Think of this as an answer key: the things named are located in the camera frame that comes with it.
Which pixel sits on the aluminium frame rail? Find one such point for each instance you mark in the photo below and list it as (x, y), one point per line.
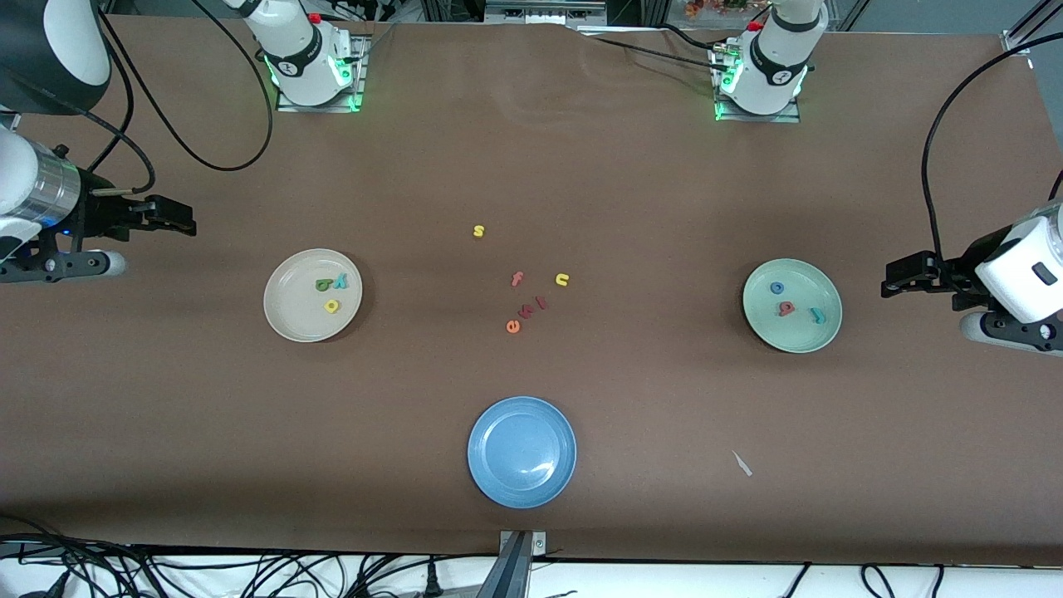
(1038, 15)

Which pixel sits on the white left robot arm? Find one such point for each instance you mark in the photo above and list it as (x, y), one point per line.
(776, 66)

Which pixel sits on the salmon foam letter b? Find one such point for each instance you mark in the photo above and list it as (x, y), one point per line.
(786, 313)

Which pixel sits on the pale green round plate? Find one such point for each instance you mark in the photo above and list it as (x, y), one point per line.
(793, 336)

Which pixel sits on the metal table corner bracket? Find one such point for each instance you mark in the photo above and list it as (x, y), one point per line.
(1017, 46)

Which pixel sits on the brown table cover sheet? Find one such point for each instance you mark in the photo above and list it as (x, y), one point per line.
(166, 415)

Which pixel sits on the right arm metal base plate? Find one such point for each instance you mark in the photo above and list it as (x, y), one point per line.
(299, 109)

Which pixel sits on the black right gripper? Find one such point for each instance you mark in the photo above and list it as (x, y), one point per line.
(98, 216)

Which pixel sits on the orange artificial flowers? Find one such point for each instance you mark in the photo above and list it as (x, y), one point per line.
(714, 7)

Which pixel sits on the blue round plate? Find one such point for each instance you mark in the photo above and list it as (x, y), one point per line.
(521, 453)

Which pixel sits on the black power plug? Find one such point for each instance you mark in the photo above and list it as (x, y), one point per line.
(432, 581)

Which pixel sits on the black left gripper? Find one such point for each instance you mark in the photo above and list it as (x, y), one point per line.
(966, 264)

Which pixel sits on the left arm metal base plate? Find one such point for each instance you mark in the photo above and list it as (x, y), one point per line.
(789, 118)

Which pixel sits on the grey power strip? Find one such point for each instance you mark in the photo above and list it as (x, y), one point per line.
(544, 12)

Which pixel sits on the beige brown round plate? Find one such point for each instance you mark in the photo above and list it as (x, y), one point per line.
(291, 320)

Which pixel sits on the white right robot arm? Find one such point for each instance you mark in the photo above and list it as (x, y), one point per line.
(299, 58)

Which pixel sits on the small white paper scrap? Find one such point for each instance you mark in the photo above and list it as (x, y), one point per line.
(742, 463)

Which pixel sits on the aluminium camera post bracket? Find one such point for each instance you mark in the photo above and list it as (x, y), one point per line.
(515, 565)

